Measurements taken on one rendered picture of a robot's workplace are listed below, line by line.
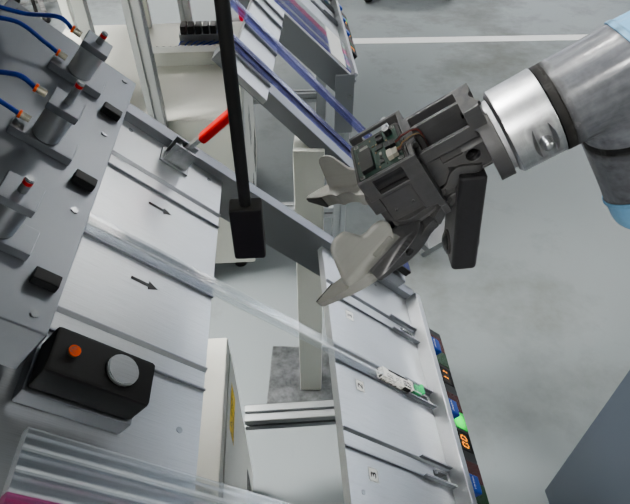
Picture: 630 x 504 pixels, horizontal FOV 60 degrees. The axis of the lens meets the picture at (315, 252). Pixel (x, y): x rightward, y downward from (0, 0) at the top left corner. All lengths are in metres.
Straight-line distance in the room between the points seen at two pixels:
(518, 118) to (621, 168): 0.11
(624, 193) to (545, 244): 1.68
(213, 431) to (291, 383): 0.78
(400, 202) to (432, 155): 0.05
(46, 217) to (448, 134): 0.32
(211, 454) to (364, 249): 0.50
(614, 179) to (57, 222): 0.45
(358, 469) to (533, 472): 1.06
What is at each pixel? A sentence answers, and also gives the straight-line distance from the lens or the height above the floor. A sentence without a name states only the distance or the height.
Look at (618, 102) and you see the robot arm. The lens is 0.48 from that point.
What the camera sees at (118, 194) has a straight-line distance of 0.59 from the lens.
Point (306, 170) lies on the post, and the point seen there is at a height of 0.79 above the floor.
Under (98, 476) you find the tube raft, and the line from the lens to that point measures 0.42.
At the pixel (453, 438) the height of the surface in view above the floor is 0.73.
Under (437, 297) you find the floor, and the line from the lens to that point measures 1.91.
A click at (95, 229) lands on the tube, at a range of 0.54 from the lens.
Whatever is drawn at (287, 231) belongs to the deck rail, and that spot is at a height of 0.88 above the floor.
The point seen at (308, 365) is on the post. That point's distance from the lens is 1.53.
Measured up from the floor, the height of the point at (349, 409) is 0.84.
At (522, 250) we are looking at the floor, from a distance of 2.17.
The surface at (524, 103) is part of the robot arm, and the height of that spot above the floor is 1.19.
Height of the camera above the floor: 1.40
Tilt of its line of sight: 44 degrees down
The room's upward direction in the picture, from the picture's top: straight up
